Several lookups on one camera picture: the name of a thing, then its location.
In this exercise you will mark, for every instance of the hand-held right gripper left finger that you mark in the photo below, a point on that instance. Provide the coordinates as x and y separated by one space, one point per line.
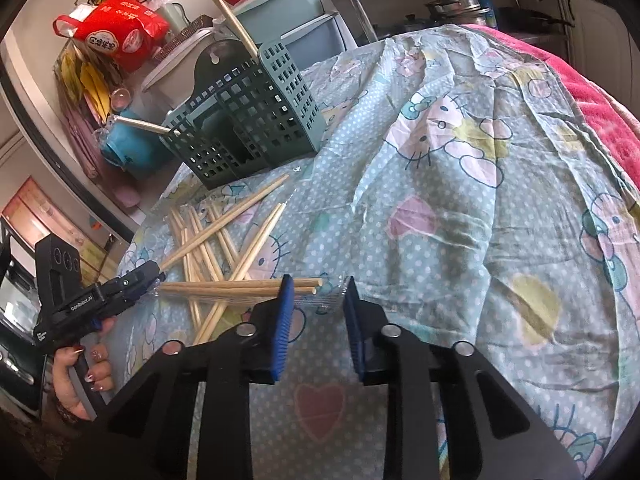
282 330

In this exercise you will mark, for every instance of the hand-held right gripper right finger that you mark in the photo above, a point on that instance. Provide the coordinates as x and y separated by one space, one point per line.
352 330

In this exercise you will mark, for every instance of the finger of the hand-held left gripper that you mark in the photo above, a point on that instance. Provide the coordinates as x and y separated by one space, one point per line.
130 294
142 272

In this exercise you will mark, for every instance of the wooden chopstick pair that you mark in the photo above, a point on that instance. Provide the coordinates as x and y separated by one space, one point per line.
225 287
235 22
145 125

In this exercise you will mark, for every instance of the pile of wooden chopsticks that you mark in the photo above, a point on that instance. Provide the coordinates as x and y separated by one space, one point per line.
225 222

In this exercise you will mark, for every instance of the green plastic utensil basket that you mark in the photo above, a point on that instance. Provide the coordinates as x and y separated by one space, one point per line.
260 105

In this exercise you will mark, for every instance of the person's left hand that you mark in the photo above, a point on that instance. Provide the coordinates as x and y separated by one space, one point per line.
97 370

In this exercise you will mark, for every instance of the pink slipper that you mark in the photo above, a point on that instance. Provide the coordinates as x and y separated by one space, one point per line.
127 196

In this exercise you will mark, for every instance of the turquoise plastic bag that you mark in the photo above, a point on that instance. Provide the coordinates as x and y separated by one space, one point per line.
130 152

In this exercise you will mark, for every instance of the cartoon cat printed tablecloth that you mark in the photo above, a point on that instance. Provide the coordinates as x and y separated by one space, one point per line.
450 235

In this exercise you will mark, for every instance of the pink hanging bags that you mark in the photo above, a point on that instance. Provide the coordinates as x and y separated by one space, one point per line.
82 145

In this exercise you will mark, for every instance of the clear round plastic container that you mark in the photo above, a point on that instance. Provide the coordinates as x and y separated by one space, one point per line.
120 98

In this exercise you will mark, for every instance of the yellow hanging bags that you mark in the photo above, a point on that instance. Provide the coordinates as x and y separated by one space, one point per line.
95 85

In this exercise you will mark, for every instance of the white plastic drawer unit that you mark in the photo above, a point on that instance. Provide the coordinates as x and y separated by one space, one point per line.
170 67

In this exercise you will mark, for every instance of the brown wicker basket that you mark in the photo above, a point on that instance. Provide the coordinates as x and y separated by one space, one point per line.
186 35

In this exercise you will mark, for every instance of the red shopping bag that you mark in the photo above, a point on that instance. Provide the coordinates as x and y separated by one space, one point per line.
115 30

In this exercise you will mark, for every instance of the pale green bottle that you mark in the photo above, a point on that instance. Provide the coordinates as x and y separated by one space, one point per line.
172 16

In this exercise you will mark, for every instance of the blue plastic drawer unit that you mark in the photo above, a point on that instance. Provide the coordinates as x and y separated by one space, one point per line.
310 35

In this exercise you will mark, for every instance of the small steel lidded pot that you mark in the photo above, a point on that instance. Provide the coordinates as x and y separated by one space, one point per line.
414 24

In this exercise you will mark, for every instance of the steel kitchen shelf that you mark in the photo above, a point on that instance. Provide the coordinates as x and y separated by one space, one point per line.
360 10

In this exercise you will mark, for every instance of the pink fleece blanket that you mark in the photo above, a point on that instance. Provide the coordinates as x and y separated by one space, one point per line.
590 95

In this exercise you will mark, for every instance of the stack of steel pots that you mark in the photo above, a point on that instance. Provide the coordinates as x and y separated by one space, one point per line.
457 7

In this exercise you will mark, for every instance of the black frying pan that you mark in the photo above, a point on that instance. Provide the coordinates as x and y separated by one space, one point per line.
535 17

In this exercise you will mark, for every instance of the white cabinet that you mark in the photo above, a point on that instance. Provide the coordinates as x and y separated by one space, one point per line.
600 40

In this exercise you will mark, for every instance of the black door frame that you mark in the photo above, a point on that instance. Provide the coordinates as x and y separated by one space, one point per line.
50 160

